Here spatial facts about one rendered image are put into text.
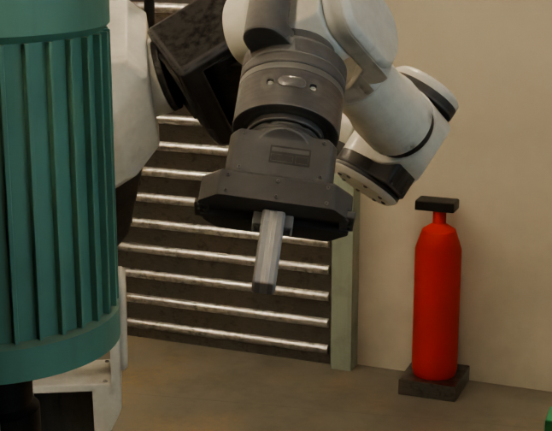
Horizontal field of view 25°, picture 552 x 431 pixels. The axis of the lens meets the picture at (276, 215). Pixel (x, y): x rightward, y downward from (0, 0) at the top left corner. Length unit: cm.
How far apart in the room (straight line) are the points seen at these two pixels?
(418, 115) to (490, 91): 255
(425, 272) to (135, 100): 241
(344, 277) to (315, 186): 297
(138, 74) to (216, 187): 47
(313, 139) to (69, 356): 29
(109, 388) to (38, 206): 96
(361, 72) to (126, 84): 38
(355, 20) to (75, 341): 38
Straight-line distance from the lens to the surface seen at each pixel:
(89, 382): 173
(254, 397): 383
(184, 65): 141
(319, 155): 98
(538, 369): 394
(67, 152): 79
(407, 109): 119
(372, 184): 125
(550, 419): 232
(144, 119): 143
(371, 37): 107
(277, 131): 98
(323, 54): 102
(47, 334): 81
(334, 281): 395
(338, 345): 401
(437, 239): 372
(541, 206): 379
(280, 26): 101
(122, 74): 140
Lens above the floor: 150
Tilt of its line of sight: 15 degrees down
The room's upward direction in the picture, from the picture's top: straight up
